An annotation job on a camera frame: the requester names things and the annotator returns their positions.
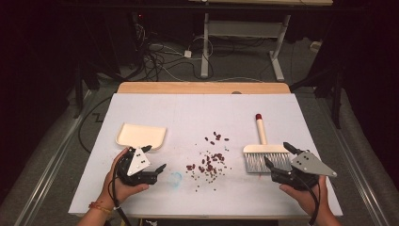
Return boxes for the cream brush with red-tipped handle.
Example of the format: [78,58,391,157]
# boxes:
[243,113,294,174]

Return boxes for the orange bead bracelet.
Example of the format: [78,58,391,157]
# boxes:
[88,201,114,216]

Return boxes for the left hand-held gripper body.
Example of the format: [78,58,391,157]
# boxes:
[116,146,159,187]

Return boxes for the cream dustpan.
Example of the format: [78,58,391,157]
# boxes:
[115,122,168,152]

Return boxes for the scatter of red beans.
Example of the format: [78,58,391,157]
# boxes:
[185,131,233,193]

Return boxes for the metal floor rail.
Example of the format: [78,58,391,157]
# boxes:
[323,119,393,226]
[13,89,93,226]

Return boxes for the person's right hand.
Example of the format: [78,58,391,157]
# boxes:
[279,174,331,218]

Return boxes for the wooden table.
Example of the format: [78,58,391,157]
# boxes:
[117,81,292,95]

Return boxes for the black floor cable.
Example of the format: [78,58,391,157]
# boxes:
[77,94,113,155]

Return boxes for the hand-held gripper cable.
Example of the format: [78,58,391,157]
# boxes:
[107,158,134,226]
[293,172,322,226]

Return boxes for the white table cover board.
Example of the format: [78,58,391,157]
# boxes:
[68,92,343,218]

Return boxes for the left hand-held gripper cable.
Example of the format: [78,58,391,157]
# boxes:
[107,158,134,226]

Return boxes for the white desk frame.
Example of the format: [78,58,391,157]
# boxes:
[187,0,334,83]

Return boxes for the right hand-held gripper cable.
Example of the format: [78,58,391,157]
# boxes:
[293,172,322,226]

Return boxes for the black metal stand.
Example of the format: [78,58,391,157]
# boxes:
[72,59,102,120]
[289,59,344,130]

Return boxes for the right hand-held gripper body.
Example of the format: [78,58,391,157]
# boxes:
[270,151,339,192]

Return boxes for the tangle of black cables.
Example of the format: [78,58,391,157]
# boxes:
[133,12,217,83]

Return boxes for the person's left hand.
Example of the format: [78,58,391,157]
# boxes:
[99,148,151,209]

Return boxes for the white floor box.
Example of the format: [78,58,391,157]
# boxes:
[310,40,323,54]

